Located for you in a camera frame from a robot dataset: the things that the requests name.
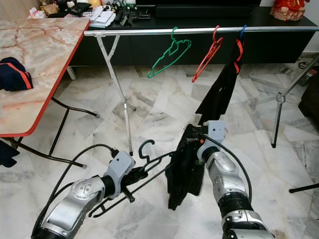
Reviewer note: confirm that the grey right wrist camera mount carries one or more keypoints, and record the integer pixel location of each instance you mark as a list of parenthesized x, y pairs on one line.
[(215, 134)]

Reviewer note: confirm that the orange red round plush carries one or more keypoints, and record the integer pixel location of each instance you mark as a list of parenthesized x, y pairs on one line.
[(95, 3)]

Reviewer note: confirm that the white paper stack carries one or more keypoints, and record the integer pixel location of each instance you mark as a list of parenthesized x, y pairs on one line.
[(102, 18)]

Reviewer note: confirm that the black pouch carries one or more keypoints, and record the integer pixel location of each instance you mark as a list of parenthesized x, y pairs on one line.
[(80, 9)]

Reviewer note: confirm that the black plastic hanger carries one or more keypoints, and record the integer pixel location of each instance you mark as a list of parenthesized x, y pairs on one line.
[(146, 141)]

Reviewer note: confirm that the black electronic box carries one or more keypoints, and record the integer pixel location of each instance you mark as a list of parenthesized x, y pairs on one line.
[(143, 15)]

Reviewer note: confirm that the black TV console cabinet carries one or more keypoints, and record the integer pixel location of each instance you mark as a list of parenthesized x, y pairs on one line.
[(179, 47)]

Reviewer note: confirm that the black shirt white print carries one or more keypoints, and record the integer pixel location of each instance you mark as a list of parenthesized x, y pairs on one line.
[(222, 92)]

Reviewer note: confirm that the black television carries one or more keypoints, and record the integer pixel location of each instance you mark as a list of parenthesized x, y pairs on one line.
[(194, 2)]

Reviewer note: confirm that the marble table top red edge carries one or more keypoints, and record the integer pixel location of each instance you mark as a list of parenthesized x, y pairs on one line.
[(40, 64)]

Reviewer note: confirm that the blue plastic hanger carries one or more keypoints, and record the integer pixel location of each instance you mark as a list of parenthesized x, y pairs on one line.
[(243, 31)]

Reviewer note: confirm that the plain black garment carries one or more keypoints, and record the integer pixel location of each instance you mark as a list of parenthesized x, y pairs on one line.
[(187, 169)]

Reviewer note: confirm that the black soundbar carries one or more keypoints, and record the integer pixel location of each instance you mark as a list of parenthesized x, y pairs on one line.
[(204, 12)]

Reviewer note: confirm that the black folded tripod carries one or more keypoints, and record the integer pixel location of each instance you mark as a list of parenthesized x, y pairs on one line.
[(126, 19)]

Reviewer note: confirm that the red figurine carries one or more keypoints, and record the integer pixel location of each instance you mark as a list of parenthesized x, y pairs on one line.
[(289, 10)]

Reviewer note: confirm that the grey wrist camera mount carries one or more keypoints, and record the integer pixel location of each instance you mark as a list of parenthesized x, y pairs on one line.
[(215, 134), (122, 167)]

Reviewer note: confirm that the red plastic hanger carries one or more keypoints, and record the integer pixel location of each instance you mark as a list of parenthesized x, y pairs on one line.
[(218, 39)]

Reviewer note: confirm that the small panda plush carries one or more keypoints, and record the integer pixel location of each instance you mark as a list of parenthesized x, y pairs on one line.
[(115, 6)]

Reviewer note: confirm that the green plastic hanger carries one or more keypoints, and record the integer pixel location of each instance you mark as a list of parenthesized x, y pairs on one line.
[(175, 43)]

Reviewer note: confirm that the black metal table frame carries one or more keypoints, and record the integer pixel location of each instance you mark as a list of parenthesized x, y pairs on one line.
[(59, 133)]

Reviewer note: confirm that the pink white tissue pack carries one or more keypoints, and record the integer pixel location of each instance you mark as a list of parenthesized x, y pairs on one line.
[(38, 13)]

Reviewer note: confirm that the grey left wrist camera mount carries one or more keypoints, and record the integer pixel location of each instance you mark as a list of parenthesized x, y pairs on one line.
[(122, 167)]

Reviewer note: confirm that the navy garment red stripe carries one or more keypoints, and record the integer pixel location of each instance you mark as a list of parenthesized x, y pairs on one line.
[(14, 74)]

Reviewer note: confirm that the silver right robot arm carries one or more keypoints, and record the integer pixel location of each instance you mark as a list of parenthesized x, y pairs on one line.
[(224, 174)]

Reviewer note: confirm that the silver metal clothes rack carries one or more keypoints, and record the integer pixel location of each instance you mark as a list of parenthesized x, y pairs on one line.
[(144, 32)]

